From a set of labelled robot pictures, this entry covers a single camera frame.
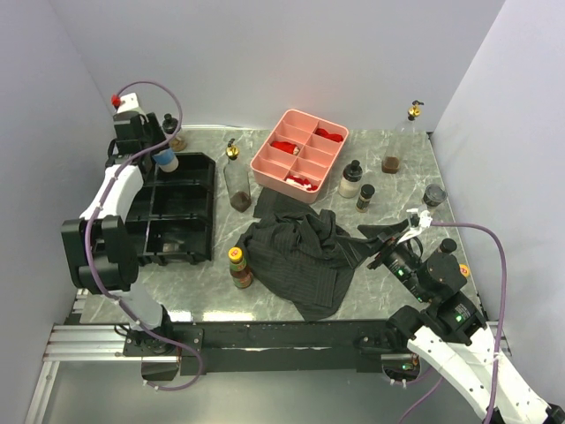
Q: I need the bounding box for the red yellow cap sauce bottle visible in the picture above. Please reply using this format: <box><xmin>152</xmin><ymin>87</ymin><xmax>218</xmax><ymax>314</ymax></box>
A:
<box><xmin>228</xmin><ymin>246</ymin><xmax>252</xmax><ymax>289</ymax></box>

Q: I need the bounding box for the pink divided storage box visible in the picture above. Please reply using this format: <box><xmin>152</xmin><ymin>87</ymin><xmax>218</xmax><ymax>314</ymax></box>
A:
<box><xmin>250</xmin><ymin>109</ymin><xmax>349</xmax><ymax>204</ymax></box>

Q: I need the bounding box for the red item middle compartment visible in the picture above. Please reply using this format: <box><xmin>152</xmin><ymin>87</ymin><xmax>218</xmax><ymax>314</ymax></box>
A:
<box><xmin>271</xmin><ymin>140</ymin><xmax>300</xmax><ymax>155</ymax></box>

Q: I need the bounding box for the red white item front compartment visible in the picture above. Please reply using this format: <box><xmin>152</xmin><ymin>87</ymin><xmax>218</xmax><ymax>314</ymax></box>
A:
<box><xmin>285</xmin><ymin>175</ymin><xmax>318</xmax><ymax>192</ymax></box>

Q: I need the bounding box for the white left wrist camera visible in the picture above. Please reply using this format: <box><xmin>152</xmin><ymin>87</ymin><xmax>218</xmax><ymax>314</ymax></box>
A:
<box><xmin>110</xmin><ymin>93</ymin><xmax>145</xmax><ymax>115</ymax></box>

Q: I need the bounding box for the tall gold spout sauce bottle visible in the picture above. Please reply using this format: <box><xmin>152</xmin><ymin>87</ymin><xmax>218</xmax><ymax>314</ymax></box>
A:
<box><xmin>381</xmin><ymin>100</ymin><xmax>425</xmax><ymax>174</ymax></box>

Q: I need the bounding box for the red label sauce bottle right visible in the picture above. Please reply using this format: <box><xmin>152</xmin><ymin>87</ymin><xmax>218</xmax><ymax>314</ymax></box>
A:
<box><xmin>460</xmin><ymin>264</ymin><xmax>471</xmax><ymax>277</ymax></box>

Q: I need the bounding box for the dark lid beige powder jar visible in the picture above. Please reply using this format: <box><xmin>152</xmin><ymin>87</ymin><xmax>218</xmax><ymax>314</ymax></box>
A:
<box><xmin>422</xmin><ymin>184</ymin><xmax>448</xmax><ymax>209</ymax></box>

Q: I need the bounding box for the dark striped cloth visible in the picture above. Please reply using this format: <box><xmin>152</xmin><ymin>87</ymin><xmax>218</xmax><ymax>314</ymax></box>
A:
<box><xmin>236</xmin><ymin>188</ymin><xmax>358</xmax><ymax>322</ymax></box>

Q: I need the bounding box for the aluminium frame rail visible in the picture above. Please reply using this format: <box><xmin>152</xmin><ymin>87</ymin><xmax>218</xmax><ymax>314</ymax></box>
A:
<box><xmin>24</xmin><ymin>289</ymin><xmax>133</xmax><ymax>424</ymax></box>

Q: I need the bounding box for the small black cap spice jar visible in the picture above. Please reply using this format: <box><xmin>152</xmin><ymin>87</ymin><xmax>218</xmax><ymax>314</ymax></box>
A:
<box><xmin>356</xmin><ymin>184</ymin><xmax>375</xmax><ymax>213</ymax></box>

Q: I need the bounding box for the red item back compartment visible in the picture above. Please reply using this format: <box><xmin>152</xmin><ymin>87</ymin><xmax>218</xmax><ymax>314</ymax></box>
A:
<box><xmin>314</xmin><ymin>127</ymin><xmax>344</xmax><ymax>143</ymax></box>

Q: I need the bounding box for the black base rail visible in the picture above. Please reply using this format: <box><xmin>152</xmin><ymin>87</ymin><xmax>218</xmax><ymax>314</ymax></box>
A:
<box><xmin>118</xmin><ymin>320</ymin><xmax>425</xmax><ymax>376</ymax></box>

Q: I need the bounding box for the black cap jar right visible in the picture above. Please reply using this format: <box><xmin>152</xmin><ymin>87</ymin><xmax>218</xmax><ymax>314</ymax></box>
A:
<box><xmin>438</xmin><ymin>238</ymin><xmax>457</xmax><ymax>254</ymax></box>

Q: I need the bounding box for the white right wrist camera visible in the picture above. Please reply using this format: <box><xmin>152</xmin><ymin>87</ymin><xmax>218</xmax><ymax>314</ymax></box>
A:
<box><xmin>401</xmin><ymin>205</ymin><xmax>433</xmax><ymax>241</ymax></box>

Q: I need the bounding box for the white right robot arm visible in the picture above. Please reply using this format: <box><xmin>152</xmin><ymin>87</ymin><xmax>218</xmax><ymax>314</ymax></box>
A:
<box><xmin>358</xmin><ymin>212</ymin><xmax>564</xmax><ymax>423</ymax></box>

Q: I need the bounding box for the black cap brown powder bottle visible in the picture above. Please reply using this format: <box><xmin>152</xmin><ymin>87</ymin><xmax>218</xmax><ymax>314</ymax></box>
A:
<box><xmin>162</xmin><ymin>113</ymin><xmax>187</xmax><ymax>153</ymax></box>

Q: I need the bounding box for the tall gold spout oil bottle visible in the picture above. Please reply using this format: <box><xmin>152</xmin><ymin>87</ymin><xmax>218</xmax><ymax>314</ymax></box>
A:
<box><xmin>223</xmin><ymin>139</ymin><xmax>252</xmax><ymax>213</ymax></box>

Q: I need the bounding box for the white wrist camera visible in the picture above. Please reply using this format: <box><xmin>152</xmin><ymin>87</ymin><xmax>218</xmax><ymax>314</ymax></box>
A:
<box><xmin>401</xmin><ymin>205</ymin><xmax>433</xmax><ymax>241</ymax></box>
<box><xmin>110</xmin><ymin>93</ymin><xmax>145</xmax><ymax>115</ymax></box>

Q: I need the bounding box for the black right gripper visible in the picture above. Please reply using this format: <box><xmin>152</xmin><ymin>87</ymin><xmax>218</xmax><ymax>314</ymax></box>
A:
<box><xmin>333</xmin><ymin>216</ymin><xmax>430</xmax><ymax>299</ymax></box>

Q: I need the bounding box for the black divided organizer tray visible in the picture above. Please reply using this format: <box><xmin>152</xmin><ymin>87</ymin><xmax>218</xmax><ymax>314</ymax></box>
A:
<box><xmin>124</xmin><ymin>153</ymin><xmax>215</xmax><ymax>267</ymax></box>

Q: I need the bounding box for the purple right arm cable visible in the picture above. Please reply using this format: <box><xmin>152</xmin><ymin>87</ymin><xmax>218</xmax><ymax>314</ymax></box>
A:
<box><xmin>395</xmin><ymin>220</ymin><xmax>509</xmax><ymax>424</ymax></box>

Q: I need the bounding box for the black cap white powder bottle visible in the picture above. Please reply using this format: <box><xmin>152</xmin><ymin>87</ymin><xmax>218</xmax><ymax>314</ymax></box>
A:
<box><xmin>338</xmin><ymin>160</ymin><xmax>363</xmax><ymax>199</ymax></box>

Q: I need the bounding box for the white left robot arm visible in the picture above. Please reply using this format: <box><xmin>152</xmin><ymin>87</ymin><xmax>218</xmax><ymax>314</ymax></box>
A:
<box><xmin>61</xmin><ymin>110</ymin><xmax>177</xmax><ymax>355</ymax></box>

